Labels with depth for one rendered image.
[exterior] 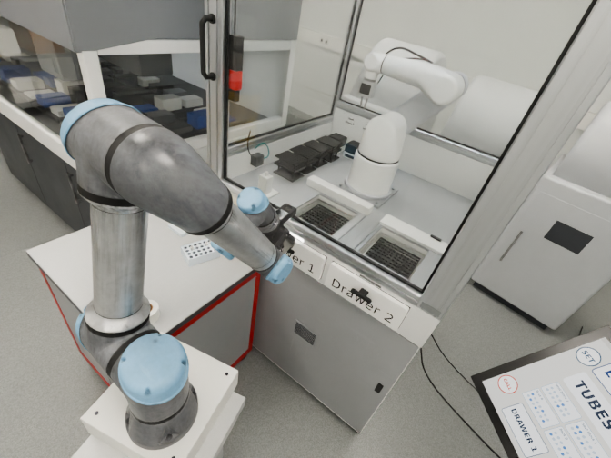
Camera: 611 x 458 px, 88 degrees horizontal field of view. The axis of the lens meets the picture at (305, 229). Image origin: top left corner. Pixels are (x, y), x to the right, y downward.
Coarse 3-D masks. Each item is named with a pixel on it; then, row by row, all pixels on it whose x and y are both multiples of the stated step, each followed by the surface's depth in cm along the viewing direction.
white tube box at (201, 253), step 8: (208, 240) 127; (184, 248) 121; (200, 248) 122; (208, 248) 124; (184, 256) 120; (192, 256) 118; (200, 256) 118; (208, 256) 121; (216, 256) 124; (192, 264) 118
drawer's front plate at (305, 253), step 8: (296, 240) 115; (296, 248) 115; (304, 248) 112; (312, 248) 112; (296, 256) 117; (304, 256) 114; (312, 256) 112; (320, 256) 110; (296, 264) 119; (304, 264) 116; (320, 264) 111; (320, 272) 113
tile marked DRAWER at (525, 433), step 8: (504, 408) 71; (512, 408) 70; (520, 408) 69; (512, 416) 69; (520, 416) 68; (528, 416) 67; (512, 424) 68; (520, 424) 67; (528, 424) 66; (512, 432) 67; (520, 432) 66; (528, 432) 66; (536, 432) 65; (520, 440) 66; (528, 440) 65; (536, 440) 64; (520, 448) 65; (528, 448) 64; (536, 448) 63; (544, 448) 63; (528, 456) 63
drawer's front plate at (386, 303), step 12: (336, 264) 108; (336, 276) 109; (348, 276) 105; (336, 288) 111; (348, 288) 108; (360, 288) 105; (372, 288) 102; (348, 300) 110; (372, 300) 104; (384, 300) 101; (396, 300) 100; (372, 312) 106; (384, 312) 103; (396, 312) 100; (396, 324) 102
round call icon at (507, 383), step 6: (510, 372) 74; (498, 378) 75; (504, 378) 74; (510, 378) 73; (498, 384) 74; (504, 384) 73; (510, 384) 72; (516, 384) 72; (504, 390) 72; (510, 390) 72; (516, 390) 71; (522, 390) 70; (504, 396) 72
